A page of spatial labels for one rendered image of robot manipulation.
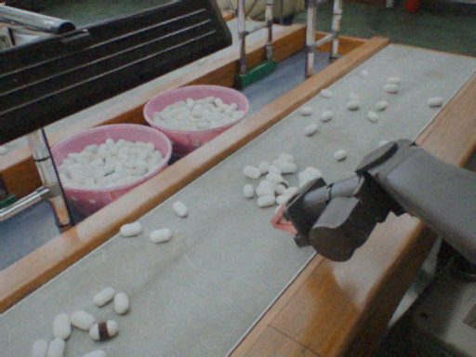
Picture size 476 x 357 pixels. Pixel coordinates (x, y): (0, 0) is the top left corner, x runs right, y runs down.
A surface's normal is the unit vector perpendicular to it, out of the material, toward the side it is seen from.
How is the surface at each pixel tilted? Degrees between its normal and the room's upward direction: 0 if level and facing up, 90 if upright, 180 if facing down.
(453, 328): 0
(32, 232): 0
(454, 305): 0
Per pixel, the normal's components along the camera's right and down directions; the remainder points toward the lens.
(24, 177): 0.79, 0.33
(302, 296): -0.04, -0.82
